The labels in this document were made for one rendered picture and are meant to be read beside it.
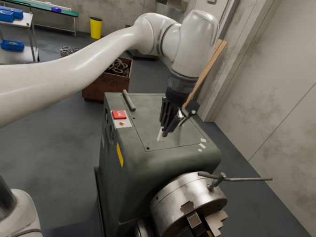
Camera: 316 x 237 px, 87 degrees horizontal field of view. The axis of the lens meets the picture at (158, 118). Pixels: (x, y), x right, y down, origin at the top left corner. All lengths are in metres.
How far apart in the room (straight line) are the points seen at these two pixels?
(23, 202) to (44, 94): 0.56
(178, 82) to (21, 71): 0.35
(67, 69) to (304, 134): 2.65
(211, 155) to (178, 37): 0.56
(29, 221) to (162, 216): 0.48
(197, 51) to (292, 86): 2.43
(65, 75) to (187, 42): 0.29
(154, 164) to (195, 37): 0.46
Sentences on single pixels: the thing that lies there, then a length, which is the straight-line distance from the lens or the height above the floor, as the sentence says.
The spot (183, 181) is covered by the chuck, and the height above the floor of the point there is 1.23.
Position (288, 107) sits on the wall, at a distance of 2.81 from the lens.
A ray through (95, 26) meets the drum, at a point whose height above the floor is 0.43.
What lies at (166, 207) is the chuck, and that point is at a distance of 0.70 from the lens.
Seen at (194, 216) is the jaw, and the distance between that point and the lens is 0.68.
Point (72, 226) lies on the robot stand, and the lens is 1.09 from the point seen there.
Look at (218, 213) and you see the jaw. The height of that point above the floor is 1.11.
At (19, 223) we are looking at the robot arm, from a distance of 0.81.
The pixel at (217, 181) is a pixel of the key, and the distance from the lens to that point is 0.69.
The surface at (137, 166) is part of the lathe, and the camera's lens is 0.65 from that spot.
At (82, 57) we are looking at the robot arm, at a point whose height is 1.64.
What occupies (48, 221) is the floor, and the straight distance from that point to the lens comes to 1.95.
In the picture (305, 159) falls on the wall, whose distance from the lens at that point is 2.76.
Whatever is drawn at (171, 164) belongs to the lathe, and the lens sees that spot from 0.71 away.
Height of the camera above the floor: 1.76
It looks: 34 degrees down
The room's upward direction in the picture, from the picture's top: 17 degrees clockwise
